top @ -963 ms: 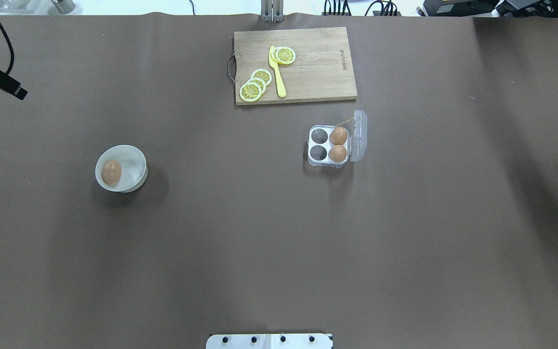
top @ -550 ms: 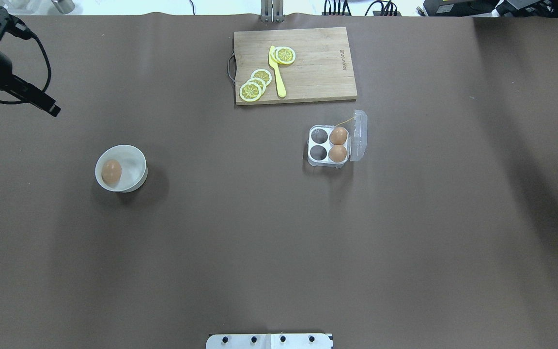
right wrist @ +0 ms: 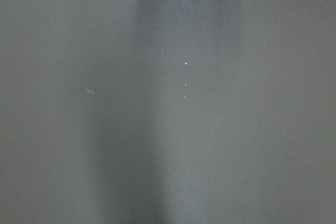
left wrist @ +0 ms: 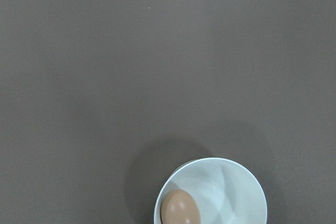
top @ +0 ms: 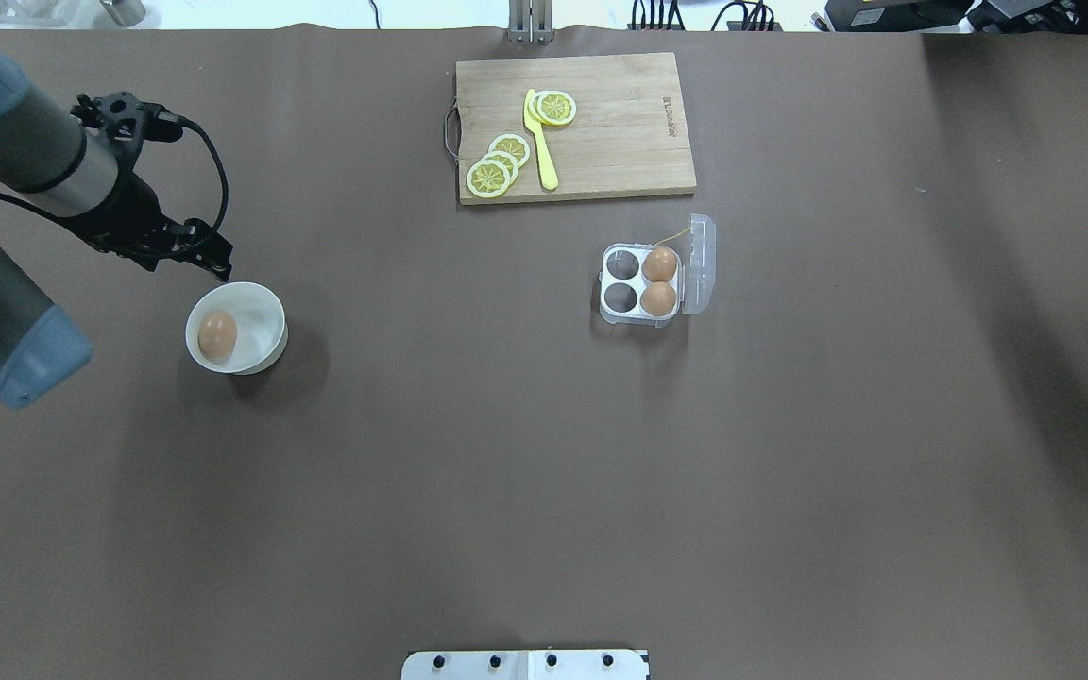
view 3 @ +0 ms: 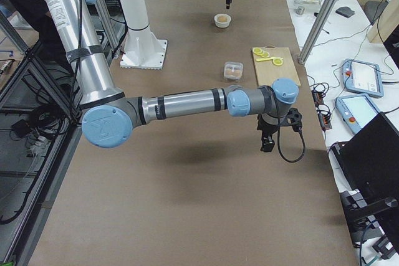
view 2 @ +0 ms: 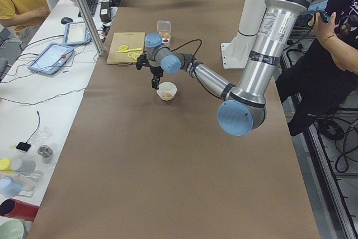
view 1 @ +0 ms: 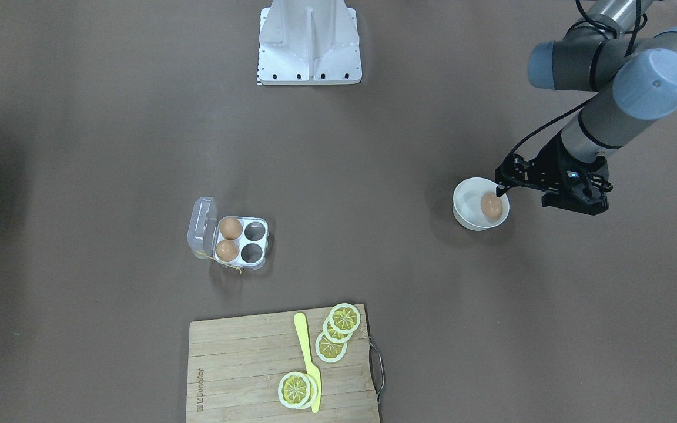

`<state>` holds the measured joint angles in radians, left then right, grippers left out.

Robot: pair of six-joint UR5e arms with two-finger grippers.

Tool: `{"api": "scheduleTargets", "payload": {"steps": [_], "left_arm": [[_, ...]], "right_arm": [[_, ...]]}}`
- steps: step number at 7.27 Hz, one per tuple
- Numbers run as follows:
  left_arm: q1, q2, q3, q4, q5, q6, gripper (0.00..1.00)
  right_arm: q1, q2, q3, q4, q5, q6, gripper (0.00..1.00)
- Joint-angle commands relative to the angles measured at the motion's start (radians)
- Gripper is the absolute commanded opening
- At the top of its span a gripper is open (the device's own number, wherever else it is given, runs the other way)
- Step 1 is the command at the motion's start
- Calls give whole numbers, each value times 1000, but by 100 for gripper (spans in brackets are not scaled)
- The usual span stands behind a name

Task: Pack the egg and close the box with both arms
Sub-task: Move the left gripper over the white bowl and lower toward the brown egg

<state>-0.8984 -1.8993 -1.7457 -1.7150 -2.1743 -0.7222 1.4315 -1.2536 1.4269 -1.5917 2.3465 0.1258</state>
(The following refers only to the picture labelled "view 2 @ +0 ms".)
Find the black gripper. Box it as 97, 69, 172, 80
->
150, 67, 163, 90

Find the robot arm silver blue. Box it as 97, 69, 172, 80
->
136, 0, 328, 136

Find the brown egg in box far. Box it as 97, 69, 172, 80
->
163, 33, 171, 39

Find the clear plastic egg box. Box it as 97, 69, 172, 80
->
157, 20, 171, 45

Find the black power adapter box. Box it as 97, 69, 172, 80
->
100, 2, 111, 23

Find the white bowl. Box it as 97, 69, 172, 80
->
157, 82, 177, 101

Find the lemon slice near knife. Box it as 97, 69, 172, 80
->
118, 45, 129, 52

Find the wooden cutting board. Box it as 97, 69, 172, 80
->
106, 32, 145, 65

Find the blue teach pendant far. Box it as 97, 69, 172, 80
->
63, 22, 91, 46

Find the blue teach pendant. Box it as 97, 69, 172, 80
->
28, 43, 74, 75
63, 22, 91, 46

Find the blue teach pendant near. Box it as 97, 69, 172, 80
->
28, 43, 74, 75

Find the black computer mouse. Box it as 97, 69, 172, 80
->
60, 17, 73, 25

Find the steel cup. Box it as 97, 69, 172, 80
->
37, 145, 53, 164

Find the small black square pad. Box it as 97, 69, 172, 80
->
15, 142, 31, 152

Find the grey plastic cup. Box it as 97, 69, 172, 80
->
10, 158, 36, 175

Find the person in black shirt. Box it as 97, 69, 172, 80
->
276, 0, 357, 136

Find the yellow plastic cup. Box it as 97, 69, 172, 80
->
0, 158, 12, 171

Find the black smartphone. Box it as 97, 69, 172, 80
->
319, 11, 331, 23

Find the red cylinder bottle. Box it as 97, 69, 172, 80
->
1, 198, 39, 222

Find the pale green bowl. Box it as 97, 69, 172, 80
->
1, 219, 27, 239

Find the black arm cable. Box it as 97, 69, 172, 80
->
169, 39, 203, 63

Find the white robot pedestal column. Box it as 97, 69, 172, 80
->
221, 0, 266, 69

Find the aluminium frame post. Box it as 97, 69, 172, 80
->
76, 0, 105, 56

